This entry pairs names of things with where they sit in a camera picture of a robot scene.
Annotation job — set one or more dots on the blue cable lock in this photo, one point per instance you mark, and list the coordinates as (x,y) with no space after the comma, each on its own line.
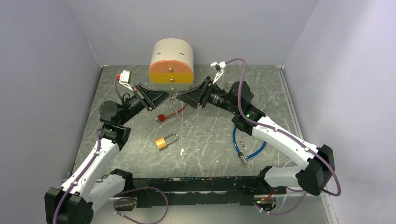
(254,147)

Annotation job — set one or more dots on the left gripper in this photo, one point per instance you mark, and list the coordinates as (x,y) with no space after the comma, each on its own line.
(153,97)

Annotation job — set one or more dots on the blue lock keys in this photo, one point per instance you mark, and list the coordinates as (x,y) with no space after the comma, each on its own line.
(241,143)

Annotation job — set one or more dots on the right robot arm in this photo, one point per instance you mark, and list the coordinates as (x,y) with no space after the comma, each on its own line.
(314,165)

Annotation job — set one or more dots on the beige drawer cabinet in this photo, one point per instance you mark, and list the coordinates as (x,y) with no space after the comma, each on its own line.
(172,65)

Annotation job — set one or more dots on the red cable lock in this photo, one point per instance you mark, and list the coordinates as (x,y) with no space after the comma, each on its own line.
(162,117)

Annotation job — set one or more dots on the padlock keys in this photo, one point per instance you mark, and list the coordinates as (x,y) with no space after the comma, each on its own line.
(173,103)

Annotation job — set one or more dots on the brass padlock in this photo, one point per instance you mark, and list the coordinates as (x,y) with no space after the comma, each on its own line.
(164,142)

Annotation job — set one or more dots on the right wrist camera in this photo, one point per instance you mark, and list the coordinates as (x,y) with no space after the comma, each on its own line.
(220,69)

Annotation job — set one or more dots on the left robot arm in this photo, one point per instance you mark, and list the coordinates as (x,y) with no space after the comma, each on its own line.
(78,198)

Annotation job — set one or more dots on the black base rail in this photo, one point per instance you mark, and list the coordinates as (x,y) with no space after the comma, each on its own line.
(241,190)

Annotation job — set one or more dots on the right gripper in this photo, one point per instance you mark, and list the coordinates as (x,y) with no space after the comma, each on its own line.
(192,97)

